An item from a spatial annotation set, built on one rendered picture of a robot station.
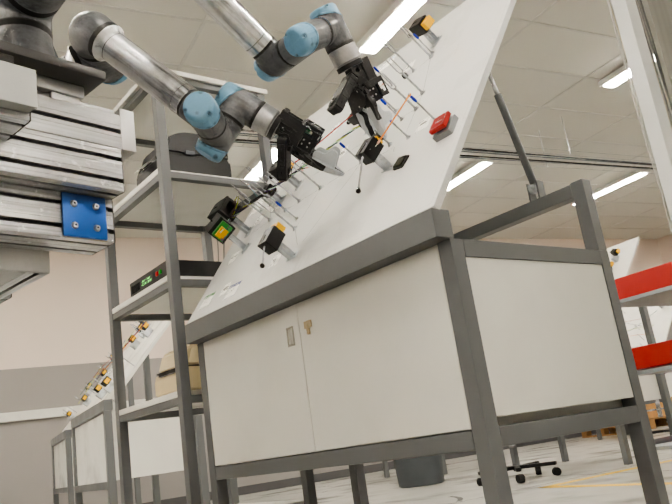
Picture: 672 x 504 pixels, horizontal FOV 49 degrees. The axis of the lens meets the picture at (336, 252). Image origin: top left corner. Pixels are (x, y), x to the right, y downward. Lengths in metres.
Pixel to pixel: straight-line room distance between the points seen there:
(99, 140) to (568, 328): 1.13
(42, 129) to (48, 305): 7.85
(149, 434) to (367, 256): 3.21
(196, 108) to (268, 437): 0.97
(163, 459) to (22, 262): 3.38
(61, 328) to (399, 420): 7.71
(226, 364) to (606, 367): 1.12
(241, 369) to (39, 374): 6.91
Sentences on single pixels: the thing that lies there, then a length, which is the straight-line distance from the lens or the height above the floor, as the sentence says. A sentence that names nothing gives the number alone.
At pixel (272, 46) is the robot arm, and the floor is 1.39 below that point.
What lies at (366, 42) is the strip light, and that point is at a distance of 5.66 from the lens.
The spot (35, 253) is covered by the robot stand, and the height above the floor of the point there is 0.84.
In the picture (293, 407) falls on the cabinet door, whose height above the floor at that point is 0.53.
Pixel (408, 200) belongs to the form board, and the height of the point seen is 0.92.
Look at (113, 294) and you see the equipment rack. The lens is 3.09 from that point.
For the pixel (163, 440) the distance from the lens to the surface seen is 4.77.
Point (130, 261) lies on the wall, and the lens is 9.55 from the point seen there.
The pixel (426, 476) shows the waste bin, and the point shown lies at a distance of 6.22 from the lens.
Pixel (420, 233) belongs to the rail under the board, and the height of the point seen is 0.82.
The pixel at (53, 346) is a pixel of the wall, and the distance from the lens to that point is 9.16.
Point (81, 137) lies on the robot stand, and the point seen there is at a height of 1.03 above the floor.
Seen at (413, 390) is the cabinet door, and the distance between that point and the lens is 1.67.
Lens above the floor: 0.41
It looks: 15 degrees up
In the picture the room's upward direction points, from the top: 8 degrees counter-clockwise
